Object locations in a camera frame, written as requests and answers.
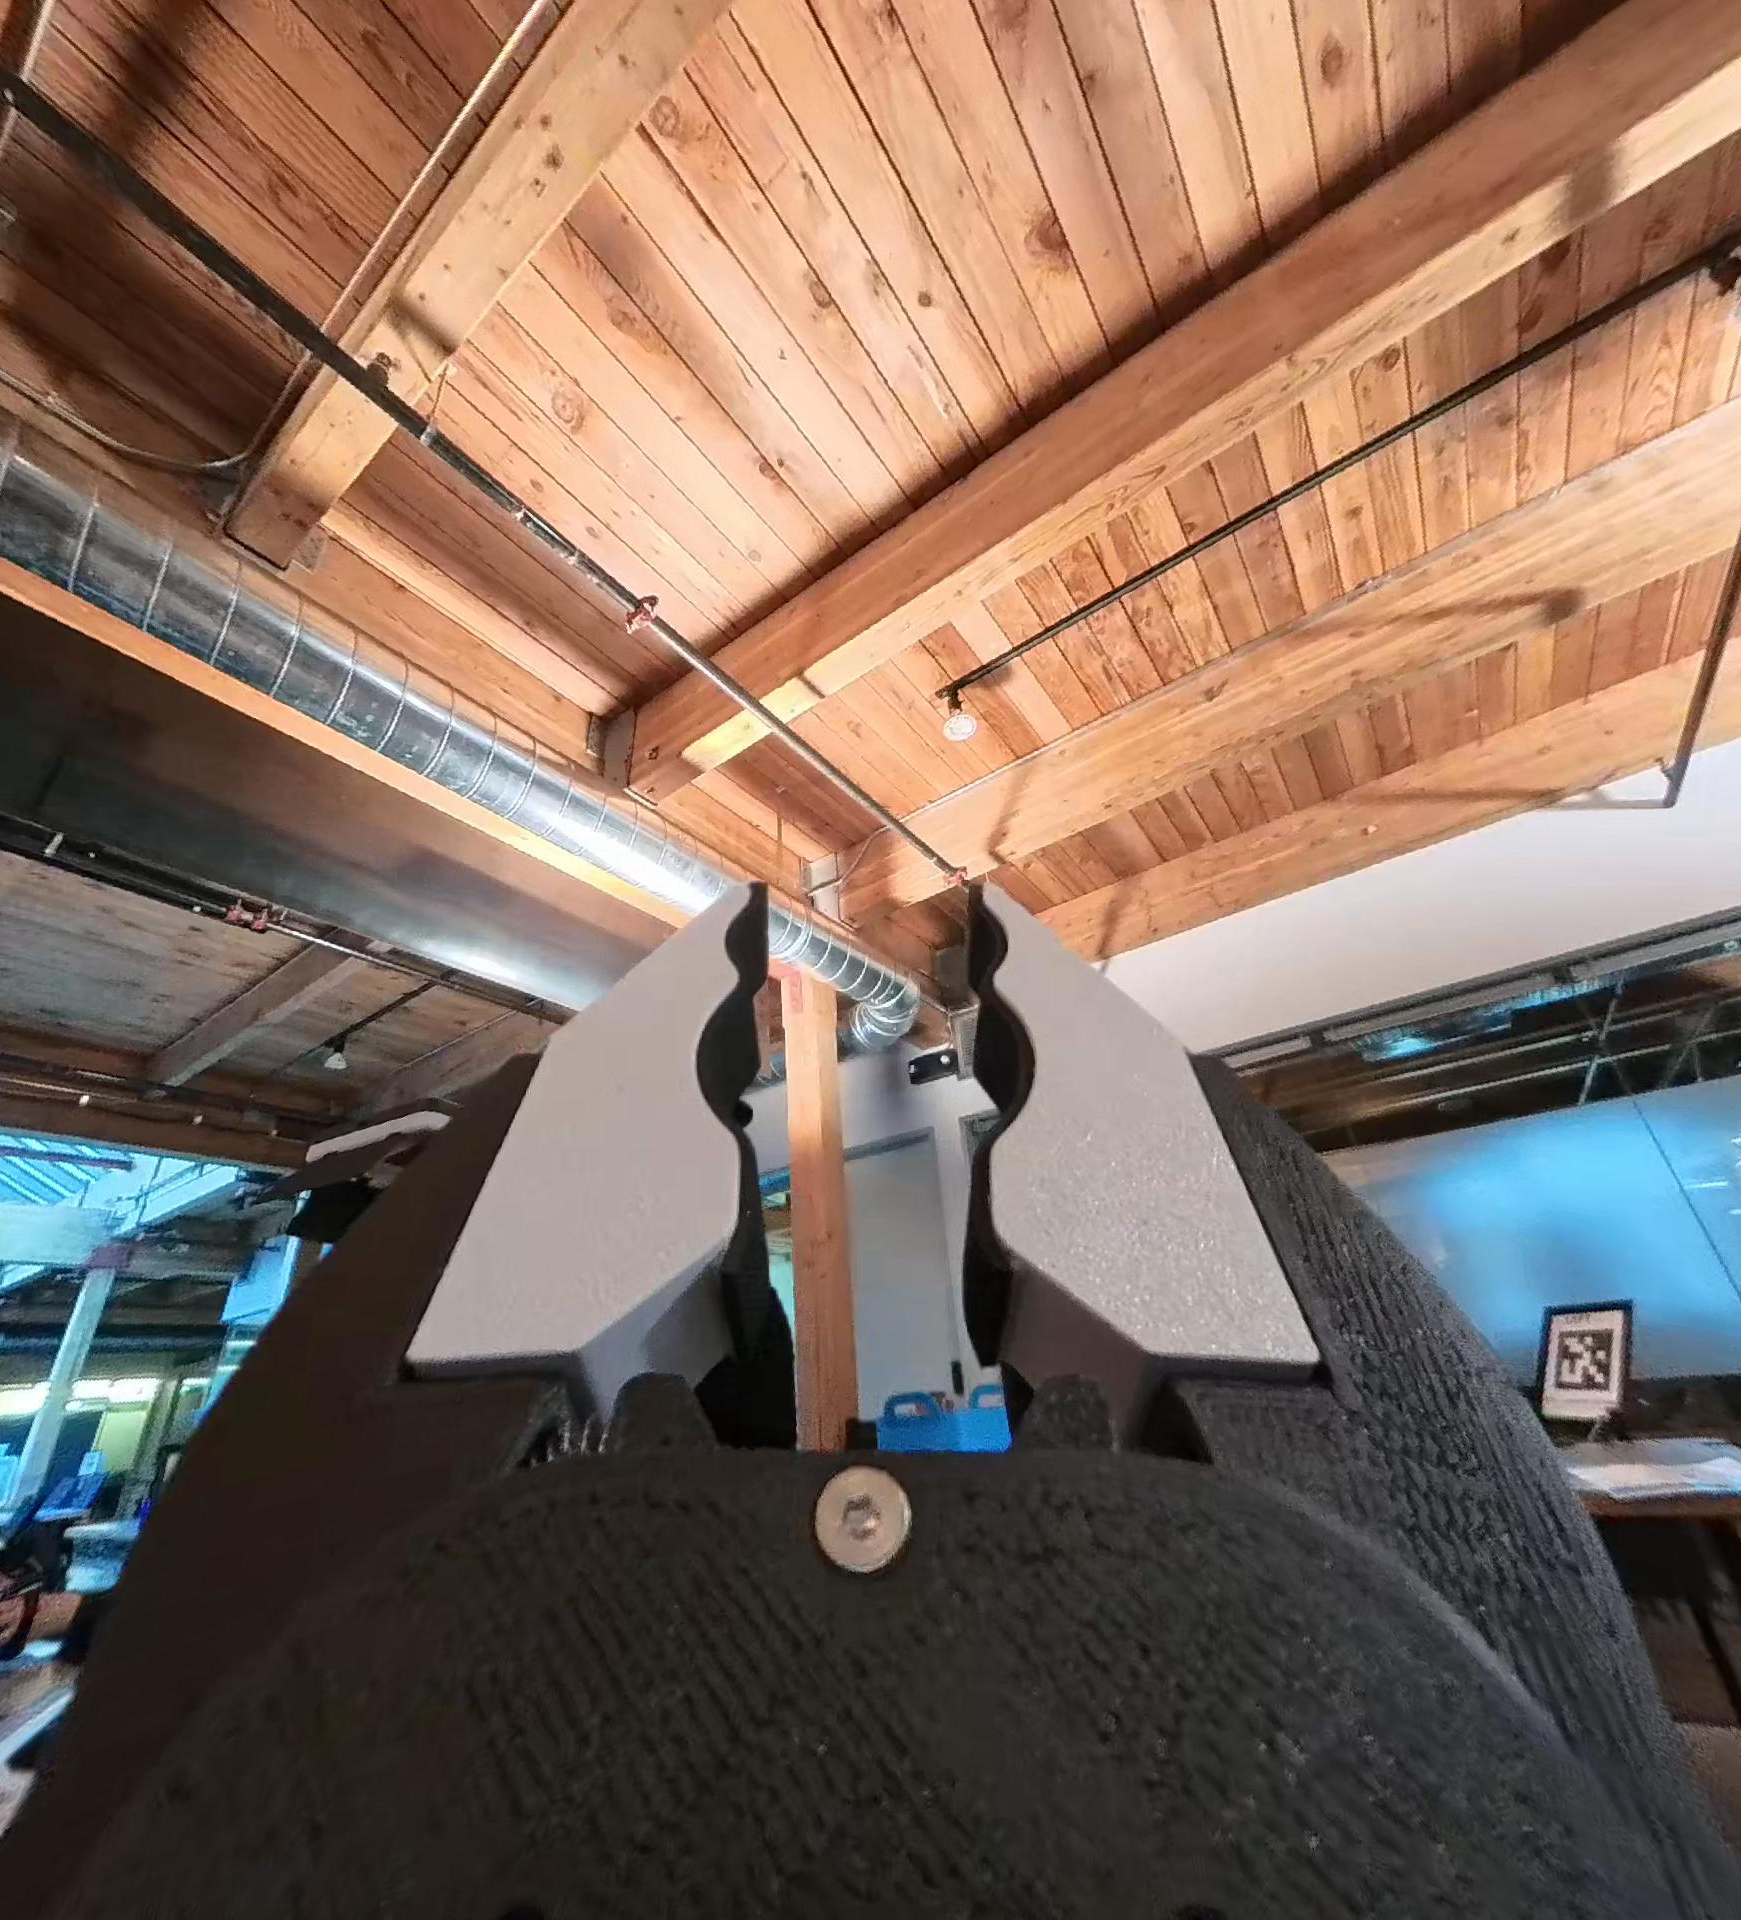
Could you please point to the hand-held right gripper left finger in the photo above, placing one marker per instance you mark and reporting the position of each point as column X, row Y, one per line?
column 584, row 1200

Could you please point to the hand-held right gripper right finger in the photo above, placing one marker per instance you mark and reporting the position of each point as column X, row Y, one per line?
column 1140, row 1200

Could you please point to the stack of blue bins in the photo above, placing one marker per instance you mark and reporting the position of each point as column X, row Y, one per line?
column 948, row 1424

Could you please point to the white and black device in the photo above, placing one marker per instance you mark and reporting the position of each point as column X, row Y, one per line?
column 380, row 1140

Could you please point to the framed fiducial tag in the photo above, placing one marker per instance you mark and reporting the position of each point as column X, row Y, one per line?
column 1583, row 1357

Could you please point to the wooden workbench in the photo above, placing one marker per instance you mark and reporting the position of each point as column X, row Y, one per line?
column 1695, row 1506

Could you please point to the sprinkler pipe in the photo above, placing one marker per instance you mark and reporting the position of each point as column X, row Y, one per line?
column 508, row 507

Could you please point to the black track light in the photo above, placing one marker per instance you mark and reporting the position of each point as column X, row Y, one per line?
column 1338, row 466

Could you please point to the wooden post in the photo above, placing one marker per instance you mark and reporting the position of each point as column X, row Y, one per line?
column 820, row 1200

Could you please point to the black security camera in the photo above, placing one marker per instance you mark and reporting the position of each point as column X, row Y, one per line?
column 935, row 1066

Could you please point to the metal air duct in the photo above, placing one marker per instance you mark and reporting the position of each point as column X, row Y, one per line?
column 359, row 704

